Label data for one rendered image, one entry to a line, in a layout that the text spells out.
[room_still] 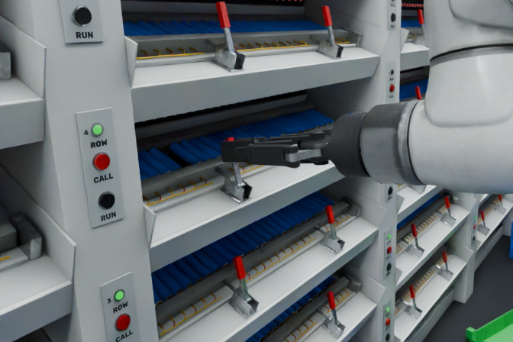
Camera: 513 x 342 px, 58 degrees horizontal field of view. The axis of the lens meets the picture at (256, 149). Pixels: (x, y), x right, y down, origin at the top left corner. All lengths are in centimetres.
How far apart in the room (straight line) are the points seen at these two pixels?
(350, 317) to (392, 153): 67
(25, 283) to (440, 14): 48
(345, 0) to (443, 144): 63
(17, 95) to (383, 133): 35
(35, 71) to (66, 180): 11
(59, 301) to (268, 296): 38
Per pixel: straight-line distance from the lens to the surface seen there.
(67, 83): 49
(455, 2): 47
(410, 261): 136
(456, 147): 45
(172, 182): 66
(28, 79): 50
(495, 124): 45
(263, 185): 74
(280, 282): 84
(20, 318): 53
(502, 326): 181
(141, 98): 54
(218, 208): 66
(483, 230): 207
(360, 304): 114
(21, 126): 48
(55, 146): 49
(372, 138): 50
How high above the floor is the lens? 96
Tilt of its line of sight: 13 degrees down
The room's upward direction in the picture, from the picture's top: 3 degrees counter-clockwise
